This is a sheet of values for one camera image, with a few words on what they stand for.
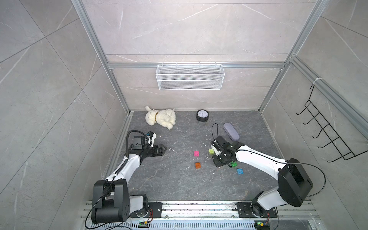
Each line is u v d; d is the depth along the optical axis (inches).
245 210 28.8
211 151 36.5
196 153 36.6
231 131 40.7
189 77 39.5
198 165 34.6
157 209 28.7
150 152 29.9
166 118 40.2
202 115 45.0
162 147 31.4
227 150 24.5
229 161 28.6
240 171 33.7
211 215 28.7
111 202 16.2
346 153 22.7
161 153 30.7
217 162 29.9
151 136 30.0
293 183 16.8
